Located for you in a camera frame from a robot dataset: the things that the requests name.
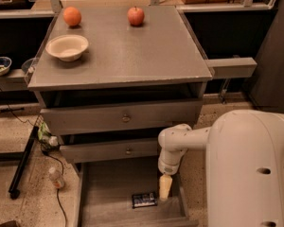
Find red apple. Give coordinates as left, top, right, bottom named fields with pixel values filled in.
left=127, top=7, right=145, bottom=26

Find blue patterned bowl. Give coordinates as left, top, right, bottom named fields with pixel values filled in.
left=0, top=57, right=12, bottom=77

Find clear plastic cup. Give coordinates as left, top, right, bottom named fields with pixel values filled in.
left=21, top=58, right=39, bottom=75

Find grey middle drawer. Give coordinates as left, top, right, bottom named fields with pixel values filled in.
left=61, top=138, right=158, bottom=164

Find grey drawer cabinet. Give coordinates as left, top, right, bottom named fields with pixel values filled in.
left=27, top=5, right=214, bottom=167

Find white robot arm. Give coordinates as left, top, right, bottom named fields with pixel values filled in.
left=158, top=110, right=284, bottom=227

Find black wheeled stand leg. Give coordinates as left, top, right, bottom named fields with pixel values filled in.
left=9, top=126, right=38, bottom=200

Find dark blue rxbar wrapper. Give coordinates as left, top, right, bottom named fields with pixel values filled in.
left=132, top=192, right=157, bottom=209

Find grey side shelf block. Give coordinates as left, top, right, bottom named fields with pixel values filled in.
left=205, top=58, right=257, bottom=79

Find clear plastic bottle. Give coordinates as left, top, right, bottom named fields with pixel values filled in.
left=48, top=167, right=64, bottom=189

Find grey open bottom drawer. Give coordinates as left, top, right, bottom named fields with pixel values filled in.
left=73, top=156, right=199, bottom=227

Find grey top drawer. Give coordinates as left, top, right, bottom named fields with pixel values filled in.
left=41, top=99, right=203, bottom=135

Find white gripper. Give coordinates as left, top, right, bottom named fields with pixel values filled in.
left=158, top=149, right=184, bottom=201

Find white paper bowl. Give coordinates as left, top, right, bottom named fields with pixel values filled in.
left=45, top=35, right=89, bottom=61

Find green white bottle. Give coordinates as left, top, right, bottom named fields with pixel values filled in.
left=38, top=122, right=59, bottom=149

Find black floor cable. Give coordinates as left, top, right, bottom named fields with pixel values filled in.
left=0, top=79, right=68, bottom=227

